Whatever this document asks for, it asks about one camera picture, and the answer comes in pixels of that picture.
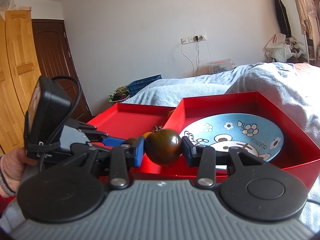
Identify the orange tangerine far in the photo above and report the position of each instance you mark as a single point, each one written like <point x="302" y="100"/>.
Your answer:
<point x="170" y="113"/>

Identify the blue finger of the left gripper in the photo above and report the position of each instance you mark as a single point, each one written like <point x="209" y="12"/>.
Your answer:
<point x="112" y="141"/>

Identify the red box with plate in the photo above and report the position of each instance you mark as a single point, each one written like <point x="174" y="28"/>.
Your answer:
<point x="299" y="155"/>

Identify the blue plastic crate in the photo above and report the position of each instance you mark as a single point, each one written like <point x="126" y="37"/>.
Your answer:
<point x="135" y="86"/>

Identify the wooden wardrobe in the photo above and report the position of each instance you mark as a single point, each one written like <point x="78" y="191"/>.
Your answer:
<point x="19" y="74"/>

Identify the clear plastic storage box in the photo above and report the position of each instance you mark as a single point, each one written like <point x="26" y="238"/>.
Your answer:
<point x="218" y="66"/>

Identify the white shopping bag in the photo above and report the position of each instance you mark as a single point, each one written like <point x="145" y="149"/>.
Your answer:
<point x="276" y="42"/>

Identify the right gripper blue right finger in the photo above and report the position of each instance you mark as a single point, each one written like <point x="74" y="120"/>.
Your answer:
<point x="205" y="158"/>

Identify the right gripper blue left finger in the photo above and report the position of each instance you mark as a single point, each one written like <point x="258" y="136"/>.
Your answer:
<point x="114" y="162"/>

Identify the dark brown door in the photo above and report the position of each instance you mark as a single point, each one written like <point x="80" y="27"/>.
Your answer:
<point x="54" y="58"/>

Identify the blue tiger plate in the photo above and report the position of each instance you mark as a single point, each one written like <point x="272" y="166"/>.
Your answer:
<point x="256" y="135"/>

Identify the black camera box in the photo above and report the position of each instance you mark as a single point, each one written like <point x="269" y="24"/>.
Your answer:
<point x="48" y="106"/>

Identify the light blue blanket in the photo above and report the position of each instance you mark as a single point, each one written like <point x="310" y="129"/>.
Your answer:
<point x="287" y="94"/>

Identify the hanging clothes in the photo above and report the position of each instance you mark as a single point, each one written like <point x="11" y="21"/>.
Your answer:
<point x="300" y="20"/>

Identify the person left hand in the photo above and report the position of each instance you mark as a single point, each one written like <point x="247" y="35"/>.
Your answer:
<point x="13" y="165"/>

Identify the yellow orange near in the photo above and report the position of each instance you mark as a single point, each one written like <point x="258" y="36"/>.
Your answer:
<point x="145" y="135"/>

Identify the white wall socket strip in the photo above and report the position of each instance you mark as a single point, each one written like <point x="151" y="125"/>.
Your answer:
<point x="193" y="39"/>

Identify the dark brown tomato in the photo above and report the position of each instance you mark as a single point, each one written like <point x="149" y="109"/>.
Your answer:
<point x="163" y="146"/>

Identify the red box with fruits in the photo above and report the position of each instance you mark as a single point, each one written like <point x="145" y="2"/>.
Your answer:
<point x="126" y="121"/>

